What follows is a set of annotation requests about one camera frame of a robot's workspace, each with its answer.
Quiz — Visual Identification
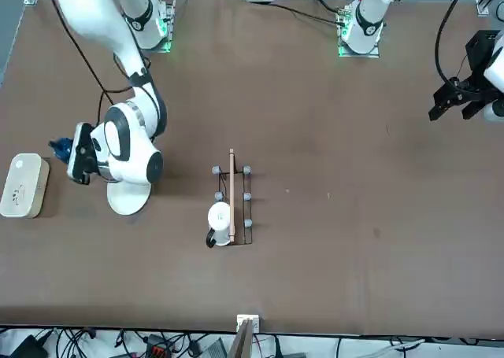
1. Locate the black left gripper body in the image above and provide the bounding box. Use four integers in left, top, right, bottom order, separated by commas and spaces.
452, 30, 500, 99

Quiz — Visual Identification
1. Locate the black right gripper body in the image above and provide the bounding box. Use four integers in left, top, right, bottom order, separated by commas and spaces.
74, 124, 99, 185

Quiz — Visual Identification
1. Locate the transparent sauce bottle blue cap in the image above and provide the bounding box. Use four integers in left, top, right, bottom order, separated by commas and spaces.
48, 136, 76, 165

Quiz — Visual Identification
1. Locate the white round plate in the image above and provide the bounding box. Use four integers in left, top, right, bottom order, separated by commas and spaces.
106, 179, 153, 216

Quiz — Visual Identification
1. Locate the cream lidded storage box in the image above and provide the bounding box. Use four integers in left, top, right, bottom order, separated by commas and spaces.
0, 153, 51, 220

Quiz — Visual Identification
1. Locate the black power adapter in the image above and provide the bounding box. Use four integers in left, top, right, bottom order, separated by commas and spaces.
7, 333, 50, 358

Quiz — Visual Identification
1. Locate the black orange hub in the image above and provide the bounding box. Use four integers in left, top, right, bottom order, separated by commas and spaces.
144, 335, 171, 356

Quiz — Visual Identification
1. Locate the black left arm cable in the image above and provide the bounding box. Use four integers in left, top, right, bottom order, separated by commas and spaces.
435, 0, 473, 87

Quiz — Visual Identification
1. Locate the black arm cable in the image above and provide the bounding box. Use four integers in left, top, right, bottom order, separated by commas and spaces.
43, 0, 153, 127
435, 0, 473, 87

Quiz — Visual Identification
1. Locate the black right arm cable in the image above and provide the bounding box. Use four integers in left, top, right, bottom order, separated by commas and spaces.
43, 0, 153, 127

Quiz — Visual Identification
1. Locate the white mug black handle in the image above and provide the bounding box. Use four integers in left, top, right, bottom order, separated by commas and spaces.
205, 201, 234, 249

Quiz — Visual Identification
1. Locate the dark left base cable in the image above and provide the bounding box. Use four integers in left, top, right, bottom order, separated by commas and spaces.
267, 2, 344, 25

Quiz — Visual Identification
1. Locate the black wire cup rack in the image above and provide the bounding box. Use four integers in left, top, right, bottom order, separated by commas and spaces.
211, 164, 255, 245

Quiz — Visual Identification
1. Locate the aluminium frame post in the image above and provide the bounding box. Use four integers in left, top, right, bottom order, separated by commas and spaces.
228, 314, 261, 358

